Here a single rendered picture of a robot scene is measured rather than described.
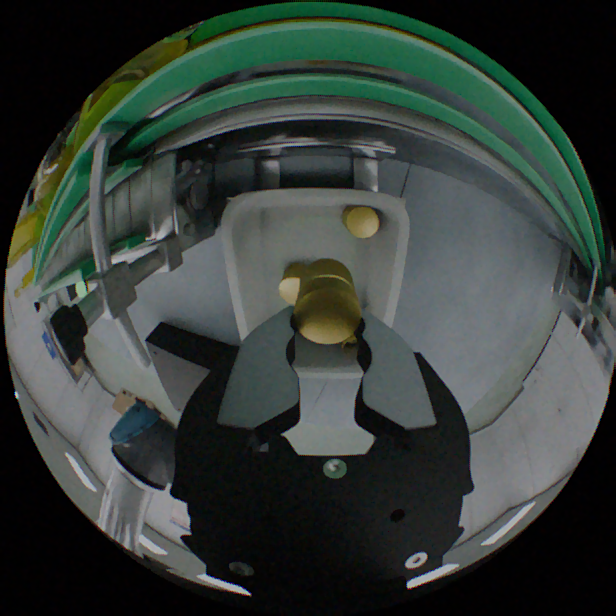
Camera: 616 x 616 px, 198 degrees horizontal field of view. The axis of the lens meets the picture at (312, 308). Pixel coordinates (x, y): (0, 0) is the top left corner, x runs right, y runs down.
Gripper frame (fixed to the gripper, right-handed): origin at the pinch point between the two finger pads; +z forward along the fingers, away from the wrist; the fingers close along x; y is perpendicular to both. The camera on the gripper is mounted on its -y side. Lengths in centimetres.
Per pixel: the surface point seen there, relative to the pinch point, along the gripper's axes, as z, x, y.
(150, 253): 0.3, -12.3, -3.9
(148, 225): 3.6, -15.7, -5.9
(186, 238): 4.3, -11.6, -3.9
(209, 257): 16.7, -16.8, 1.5
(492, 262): 15.9, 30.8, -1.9
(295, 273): 11.1, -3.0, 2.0
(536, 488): -159, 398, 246
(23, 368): -132, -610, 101
